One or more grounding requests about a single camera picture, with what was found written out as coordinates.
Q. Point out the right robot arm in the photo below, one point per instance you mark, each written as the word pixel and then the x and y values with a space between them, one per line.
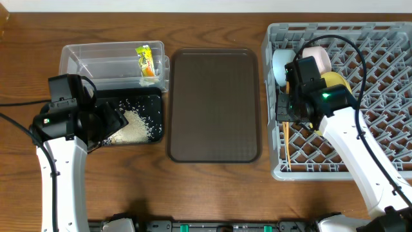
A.
pixel 386 194

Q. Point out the clear plastic bin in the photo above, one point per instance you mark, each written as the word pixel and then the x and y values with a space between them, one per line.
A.
pixel 114 65

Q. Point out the pink bowl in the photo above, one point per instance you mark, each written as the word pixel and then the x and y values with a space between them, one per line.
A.
pixel 321 57

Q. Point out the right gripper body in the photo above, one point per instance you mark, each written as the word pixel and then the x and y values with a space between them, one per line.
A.
pixel 288 110

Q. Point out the light blue bowl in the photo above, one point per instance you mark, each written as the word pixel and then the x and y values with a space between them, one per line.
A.
pixel 280 58

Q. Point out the black rectangular tray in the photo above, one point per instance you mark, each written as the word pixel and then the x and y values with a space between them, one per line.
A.
pixel 115 95

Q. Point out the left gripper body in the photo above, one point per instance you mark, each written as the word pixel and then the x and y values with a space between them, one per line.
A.
pixel 113 116

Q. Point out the yellow plate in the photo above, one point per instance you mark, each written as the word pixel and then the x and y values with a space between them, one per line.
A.
pixel 336 96

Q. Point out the grey dishwasher rack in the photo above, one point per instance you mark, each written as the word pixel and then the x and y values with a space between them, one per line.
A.
pixel 375 57

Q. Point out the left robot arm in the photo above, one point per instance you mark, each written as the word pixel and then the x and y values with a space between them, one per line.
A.
pixel 67 128

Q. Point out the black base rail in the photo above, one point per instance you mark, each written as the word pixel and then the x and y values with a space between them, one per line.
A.
pixel 169 226

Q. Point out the dark brown serving tray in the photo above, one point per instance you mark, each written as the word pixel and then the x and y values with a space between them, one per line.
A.
pixel 214 106

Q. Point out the rice and nut scraps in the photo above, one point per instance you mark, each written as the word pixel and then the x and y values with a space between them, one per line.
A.
pixel 145 121

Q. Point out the white tissue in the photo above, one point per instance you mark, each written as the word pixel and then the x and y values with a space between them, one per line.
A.
pixel 148 81

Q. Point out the green yellow snack wrapper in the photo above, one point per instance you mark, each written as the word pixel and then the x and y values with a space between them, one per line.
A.
pixel 145 60

